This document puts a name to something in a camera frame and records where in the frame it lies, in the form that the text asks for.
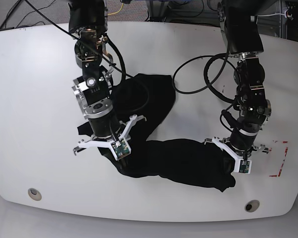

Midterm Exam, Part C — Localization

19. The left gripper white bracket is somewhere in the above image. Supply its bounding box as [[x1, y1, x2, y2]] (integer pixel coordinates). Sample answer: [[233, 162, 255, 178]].
[[203, 128, 270, 162]]

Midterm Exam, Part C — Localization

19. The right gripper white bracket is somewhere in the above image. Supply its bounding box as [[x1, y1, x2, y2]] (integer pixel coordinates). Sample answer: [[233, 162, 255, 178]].
[[73, 114, 147, 156]]

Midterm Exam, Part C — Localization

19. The black t-shirt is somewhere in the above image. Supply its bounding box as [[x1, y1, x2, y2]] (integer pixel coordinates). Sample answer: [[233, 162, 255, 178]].
[[76, 73, 236, 192]]

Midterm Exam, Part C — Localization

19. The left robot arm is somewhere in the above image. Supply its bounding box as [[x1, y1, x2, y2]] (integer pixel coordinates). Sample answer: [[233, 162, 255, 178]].
[[210, 0, 275, 160]]

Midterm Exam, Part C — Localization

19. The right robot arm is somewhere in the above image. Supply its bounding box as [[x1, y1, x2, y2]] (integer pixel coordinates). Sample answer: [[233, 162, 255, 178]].
[[68, 0, 145, 161]]

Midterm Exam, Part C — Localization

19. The red tape rectangle marking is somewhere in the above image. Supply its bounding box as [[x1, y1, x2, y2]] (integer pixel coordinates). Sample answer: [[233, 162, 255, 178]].
[[266, 140, 289, 178]]

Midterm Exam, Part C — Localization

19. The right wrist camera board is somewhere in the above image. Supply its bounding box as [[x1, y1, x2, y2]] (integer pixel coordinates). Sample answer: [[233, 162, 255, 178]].
[[111, 139, 131, 161]]

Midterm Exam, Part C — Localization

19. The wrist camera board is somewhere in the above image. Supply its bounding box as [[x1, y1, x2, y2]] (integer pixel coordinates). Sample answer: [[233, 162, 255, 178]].
[[111, 139, 131, 161], [233, 159, 252, 174]]

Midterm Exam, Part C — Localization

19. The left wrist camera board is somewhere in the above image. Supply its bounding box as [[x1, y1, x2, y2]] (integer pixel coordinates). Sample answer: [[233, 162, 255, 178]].
[[233, 159, 252, 174]]

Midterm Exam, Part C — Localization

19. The right table cable grommet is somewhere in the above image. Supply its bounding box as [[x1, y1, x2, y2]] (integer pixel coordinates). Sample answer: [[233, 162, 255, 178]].
[[244, 200, 260, 213]]

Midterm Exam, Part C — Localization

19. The table cable grommet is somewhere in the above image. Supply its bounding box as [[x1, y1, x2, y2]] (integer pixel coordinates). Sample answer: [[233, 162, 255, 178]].
[[244, 200, 260, 213], [28, 188, 42, 201]]

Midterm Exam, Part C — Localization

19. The left table cable grommet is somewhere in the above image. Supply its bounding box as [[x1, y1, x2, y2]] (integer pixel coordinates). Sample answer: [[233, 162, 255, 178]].
[[28, 188, 42, 201]]

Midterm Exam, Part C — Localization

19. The aluminium frame stand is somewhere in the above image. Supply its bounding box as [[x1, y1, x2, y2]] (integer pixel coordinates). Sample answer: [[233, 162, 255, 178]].
[[145, 0, 170, 22]]

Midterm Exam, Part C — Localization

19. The yellow cable on floor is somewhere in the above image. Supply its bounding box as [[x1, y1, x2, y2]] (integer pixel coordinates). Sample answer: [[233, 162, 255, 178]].
[[108, 1, 125, 16]]

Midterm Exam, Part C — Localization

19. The white cable on floor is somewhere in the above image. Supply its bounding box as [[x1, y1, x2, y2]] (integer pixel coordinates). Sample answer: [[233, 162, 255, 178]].
[[257, 11, 288, 18]]

